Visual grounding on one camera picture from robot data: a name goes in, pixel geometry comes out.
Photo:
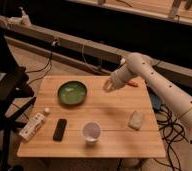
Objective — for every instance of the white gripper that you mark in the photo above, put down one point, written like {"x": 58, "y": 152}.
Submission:
{"x": 117, "y": 80}

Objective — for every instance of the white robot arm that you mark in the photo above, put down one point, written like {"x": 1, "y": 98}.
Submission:
{"x": 177, "y": 100}

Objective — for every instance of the blue object under table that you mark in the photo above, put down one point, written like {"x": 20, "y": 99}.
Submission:
{"x": 156, "y": 103}

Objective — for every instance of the pale sponge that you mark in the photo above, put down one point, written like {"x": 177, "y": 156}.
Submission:
{"x": 136, "y": 120}

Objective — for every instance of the green bowl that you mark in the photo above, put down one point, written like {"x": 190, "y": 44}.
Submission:
{"x": 72, "y": 93}

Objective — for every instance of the wooden table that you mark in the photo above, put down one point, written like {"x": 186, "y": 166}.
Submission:
{"x": 120, "y": 124}

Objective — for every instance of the long wooden beam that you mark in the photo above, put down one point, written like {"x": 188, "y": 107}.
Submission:
{"x": 173, "y": 72}

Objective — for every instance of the black remote control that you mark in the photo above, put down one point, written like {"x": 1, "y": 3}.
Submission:
{"x": 59, "y": 130}

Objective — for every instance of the white object on beam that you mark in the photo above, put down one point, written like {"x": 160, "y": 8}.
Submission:
{"x": 22, "y": 20}

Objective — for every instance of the black chair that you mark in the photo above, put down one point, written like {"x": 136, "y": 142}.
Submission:
{"x": 15, "y": 97}

